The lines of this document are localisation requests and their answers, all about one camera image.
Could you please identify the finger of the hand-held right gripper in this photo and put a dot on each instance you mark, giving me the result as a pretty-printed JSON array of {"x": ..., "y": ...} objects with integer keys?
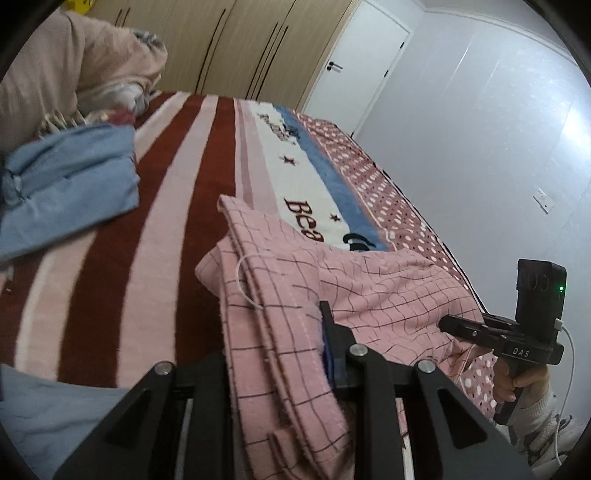
[{"x": 464, "y": 328}]

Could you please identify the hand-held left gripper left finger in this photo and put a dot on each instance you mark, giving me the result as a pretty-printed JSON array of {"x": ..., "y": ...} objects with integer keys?
[{"x": 207, "y": 376}]

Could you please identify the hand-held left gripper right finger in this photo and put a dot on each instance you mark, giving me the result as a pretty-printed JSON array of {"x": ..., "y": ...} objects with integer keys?
[{"x": 330, "y": 364}]

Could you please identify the pink checked pants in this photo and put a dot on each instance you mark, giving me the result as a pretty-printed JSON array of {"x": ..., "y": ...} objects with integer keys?
[{"x": 295, "y": 286}]

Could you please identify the person's right forearm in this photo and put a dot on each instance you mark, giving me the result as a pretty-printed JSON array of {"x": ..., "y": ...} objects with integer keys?
[{"x": 545, "y": 424}]

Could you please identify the person's right hand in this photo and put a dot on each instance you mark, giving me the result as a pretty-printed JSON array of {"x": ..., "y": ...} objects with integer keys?
[{"x": 531, "y": 381}]

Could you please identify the grey-blue garment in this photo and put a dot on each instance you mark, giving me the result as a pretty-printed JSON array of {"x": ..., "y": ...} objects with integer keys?
[{"x": 51, "y": 415}]

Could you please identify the striped dotted printed blanket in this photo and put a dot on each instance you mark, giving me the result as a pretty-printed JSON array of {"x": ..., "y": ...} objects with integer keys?
[{"x": 184, "y": 184}]

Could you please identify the blue folded clothes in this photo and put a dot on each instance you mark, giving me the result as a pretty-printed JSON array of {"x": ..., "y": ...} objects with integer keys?
[{"x": 69, "y": 180}]

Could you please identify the white door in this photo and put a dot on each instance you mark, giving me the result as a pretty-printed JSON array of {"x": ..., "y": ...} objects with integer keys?
[{"x": 355, "y": 60}]

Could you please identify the wooden wardrobe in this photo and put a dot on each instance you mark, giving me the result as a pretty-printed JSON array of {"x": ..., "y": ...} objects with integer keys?
[{"x": 207, "y": 46}]

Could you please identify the pink duvet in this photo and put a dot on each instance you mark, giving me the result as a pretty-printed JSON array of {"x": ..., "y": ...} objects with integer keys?
[{"x": 60, "y": 64}]

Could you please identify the white wall socket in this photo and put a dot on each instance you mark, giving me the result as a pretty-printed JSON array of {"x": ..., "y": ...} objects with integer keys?
[{"x": 544, "y": 199}]

